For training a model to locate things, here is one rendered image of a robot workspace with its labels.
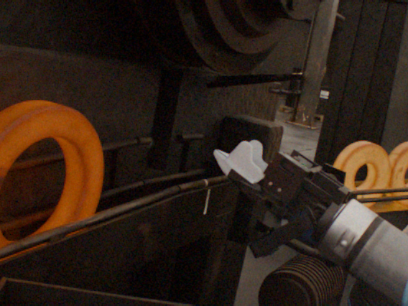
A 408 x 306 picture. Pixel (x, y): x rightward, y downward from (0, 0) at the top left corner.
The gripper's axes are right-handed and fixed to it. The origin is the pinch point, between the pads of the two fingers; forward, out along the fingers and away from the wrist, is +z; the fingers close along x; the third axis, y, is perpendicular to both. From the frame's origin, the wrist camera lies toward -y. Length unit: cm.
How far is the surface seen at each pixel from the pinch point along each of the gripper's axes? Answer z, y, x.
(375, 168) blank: -15, 3, -49
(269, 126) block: 1.7, 4.5, -18.3
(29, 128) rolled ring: 3.1, 4.9, 38.4
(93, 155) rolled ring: 2.1, 1.7, 28.3
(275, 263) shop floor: 14, -83, -161
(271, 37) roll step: 4.8, 19.7, -6.8
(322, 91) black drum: 284, -103, -1034
